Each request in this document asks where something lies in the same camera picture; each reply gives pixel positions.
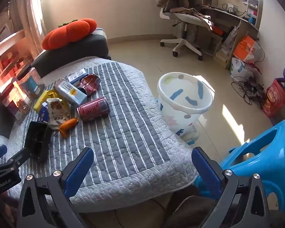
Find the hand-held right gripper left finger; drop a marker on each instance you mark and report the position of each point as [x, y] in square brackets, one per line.
[78, 168]

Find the orange pumpkin cushion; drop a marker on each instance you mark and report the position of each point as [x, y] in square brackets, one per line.
[68, 32]

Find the small blue box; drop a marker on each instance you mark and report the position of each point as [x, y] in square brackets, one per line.
[252, 19]

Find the flat blue box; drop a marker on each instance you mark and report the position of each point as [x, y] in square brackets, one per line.
[77, 75]

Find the stack of books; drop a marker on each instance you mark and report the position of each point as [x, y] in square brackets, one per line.
[222, 55]

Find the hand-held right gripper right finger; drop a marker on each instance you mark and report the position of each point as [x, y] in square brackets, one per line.
[205, 168]

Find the wooden desk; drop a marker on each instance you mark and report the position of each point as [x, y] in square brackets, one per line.
[245, 23]

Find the white patterned bucket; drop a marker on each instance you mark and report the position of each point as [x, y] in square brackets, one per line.
[180, 114]

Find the orange cardboard box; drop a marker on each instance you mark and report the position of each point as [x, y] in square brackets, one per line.
[243, 47]

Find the light curtain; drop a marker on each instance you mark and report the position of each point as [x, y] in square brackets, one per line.
[30, 16]

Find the light blue carton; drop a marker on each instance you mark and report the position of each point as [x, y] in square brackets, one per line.
[68, 91]

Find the blue plastic stool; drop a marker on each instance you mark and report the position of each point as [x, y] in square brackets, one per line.
[263, 152]

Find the black plastic tray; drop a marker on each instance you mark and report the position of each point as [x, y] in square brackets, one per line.
[38, 137]

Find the crushed red can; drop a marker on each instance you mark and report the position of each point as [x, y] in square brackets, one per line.
[89, 84]

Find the white snack packet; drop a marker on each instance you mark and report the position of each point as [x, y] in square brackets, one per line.
[58, 110]

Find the shelf unit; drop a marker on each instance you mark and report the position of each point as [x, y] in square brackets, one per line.
[11, 40]

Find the red printed bag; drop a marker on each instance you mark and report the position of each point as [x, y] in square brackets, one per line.
[274, 97]

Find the dark grey cushion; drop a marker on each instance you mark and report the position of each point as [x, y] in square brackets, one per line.
[85, 47]

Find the yellow green sponge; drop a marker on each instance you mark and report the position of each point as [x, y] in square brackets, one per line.
[40, 99]

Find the orange wrapper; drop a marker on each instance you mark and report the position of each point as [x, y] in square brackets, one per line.
[67, 124]

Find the small blue white carton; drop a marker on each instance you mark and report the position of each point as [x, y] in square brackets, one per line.
[43, 115]

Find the beige cloth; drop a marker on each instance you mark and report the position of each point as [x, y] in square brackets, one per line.
[197, 14]

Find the clear packet brown contents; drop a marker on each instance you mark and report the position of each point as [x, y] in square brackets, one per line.
[16, 104]

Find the white plastic bag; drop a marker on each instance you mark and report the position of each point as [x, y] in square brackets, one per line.
[239, 68]

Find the white office chair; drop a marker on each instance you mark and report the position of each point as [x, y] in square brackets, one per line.
[182, 19]

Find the grey striped quilt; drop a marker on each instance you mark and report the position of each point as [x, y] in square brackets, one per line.
[123, 114]

